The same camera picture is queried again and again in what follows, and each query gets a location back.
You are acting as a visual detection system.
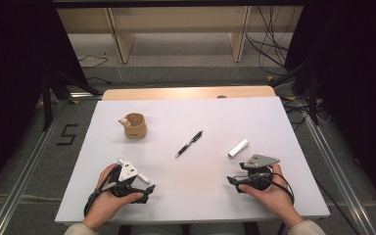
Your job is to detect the aluminium floor rail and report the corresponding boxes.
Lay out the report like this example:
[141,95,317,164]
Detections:
[302,97,376,235]
[0,99,67,235]

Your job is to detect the tangle of black floor cables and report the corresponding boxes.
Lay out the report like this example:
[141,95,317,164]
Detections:
[245,5,300,76]

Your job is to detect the light wooden desk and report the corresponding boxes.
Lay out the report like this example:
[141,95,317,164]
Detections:
[56,5,306,65]

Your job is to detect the person's left hand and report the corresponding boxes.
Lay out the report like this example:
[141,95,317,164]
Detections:
[81,163,145,231]

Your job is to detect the wooden table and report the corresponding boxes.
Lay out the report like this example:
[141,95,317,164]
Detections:
[102,85,277,102]

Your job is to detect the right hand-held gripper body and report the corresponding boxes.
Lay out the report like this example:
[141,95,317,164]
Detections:
[238,154,281,193]

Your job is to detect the tan pen holder cup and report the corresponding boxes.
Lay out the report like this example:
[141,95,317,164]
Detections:
[117,113,148,140]

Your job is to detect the short aluminium rail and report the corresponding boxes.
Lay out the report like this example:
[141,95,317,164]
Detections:
[68,92,104,100]

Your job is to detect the dark curtain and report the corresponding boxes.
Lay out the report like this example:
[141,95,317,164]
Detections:
[0,0,90,202]
[284,0,376,210]

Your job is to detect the white tube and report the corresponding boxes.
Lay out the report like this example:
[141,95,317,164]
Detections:
[227,138,250,160]

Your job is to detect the right hand-held gripper cable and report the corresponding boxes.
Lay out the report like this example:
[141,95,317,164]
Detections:
[267,172,296,235]

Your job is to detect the black pen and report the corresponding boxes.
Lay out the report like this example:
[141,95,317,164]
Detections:
[174,130,205,159]

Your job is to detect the left hand-held gripper cable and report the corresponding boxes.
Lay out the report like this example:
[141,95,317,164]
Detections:
[83,165,121,217]

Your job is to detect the white board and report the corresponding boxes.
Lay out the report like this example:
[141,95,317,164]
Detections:
[54,96,331,225]

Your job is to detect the thin black floor cable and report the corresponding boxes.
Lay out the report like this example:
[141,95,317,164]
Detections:
[77,54,113,85]

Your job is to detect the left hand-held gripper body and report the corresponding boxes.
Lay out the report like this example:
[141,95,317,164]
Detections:
[109,159,145,199]

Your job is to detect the black tripod stand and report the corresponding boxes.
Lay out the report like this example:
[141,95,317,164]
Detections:
[40,67,103,132]
[268,60,321,126]

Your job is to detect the hand-held gripper cable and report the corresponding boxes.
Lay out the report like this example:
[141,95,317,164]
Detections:
[267,172,296,235]
[83,165,121,217]

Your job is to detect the person's right hand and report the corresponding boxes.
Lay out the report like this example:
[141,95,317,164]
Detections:
[238,163,306,228]

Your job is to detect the white pen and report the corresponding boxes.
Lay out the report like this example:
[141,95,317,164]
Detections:
[117,158,152,185]

